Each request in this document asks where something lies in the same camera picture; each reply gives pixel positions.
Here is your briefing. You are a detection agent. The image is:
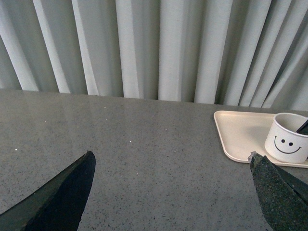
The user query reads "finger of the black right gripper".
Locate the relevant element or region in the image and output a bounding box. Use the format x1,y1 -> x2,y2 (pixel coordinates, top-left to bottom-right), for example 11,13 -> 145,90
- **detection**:
296,121 -> 308,135

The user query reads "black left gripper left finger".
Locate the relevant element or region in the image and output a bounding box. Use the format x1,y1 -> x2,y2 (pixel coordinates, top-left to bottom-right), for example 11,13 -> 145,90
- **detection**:
0,151 -> 96,231

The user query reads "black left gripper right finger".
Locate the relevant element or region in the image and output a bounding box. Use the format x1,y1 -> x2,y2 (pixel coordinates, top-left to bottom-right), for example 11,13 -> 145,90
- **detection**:
248,151 -> 308,231

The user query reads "white smiley mug black handle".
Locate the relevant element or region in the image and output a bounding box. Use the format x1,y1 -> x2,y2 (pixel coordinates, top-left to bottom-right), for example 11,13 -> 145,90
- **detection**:
265,113 -> 308,164

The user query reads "cream rectangular tray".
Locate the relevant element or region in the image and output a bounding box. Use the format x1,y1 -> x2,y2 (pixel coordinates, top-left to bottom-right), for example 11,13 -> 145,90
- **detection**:
214,111 -> 308,168

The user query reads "pale grey curtain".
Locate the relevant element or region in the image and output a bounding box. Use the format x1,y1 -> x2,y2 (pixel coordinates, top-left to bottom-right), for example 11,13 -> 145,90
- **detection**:
0,0 -> 308,111

